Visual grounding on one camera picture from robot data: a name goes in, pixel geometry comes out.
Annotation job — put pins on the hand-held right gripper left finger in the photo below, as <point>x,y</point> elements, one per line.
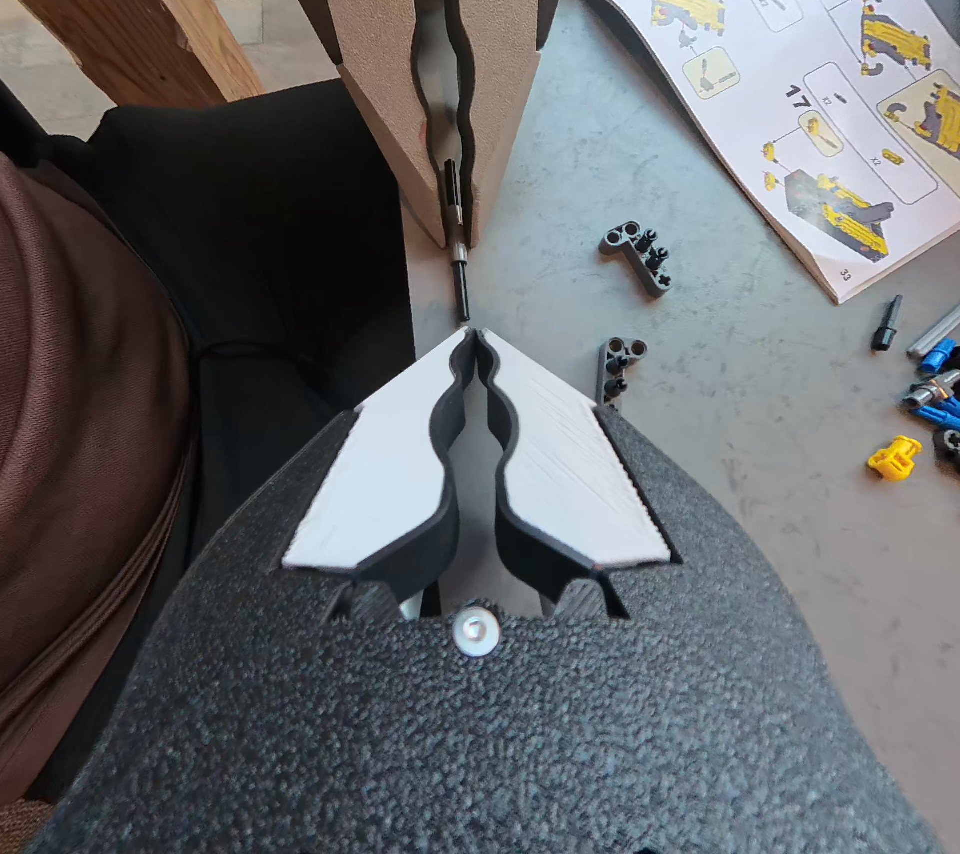
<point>375,479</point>

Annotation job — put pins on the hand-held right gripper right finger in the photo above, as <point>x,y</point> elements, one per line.
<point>577,479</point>

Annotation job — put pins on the dark grey axle connector sleeve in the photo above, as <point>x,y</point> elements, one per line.
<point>455,223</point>

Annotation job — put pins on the grey stone-look desk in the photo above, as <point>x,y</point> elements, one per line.
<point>750,419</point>

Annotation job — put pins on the grey L-shaped beam with pins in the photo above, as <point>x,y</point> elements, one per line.
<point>609,374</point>
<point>645,269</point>

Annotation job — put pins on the wooden beam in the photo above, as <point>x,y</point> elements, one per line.
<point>150,28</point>

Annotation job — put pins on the open instruction booklet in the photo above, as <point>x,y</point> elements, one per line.
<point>750,81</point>

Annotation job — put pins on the person's black pants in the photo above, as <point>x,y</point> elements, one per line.
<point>262,231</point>

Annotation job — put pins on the person's brown sweater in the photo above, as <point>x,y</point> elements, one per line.
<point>82,419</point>

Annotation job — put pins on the yellow connector piece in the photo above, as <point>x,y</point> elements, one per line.
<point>894,458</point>

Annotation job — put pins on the black axle pin with stop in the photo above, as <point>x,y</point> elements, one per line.
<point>885,332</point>

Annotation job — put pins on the pile of small building pieces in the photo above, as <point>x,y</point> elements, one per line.
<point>934,404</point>

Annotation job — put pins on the light grey ribbed rod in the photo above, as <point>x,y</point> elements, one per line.
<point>937,329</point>

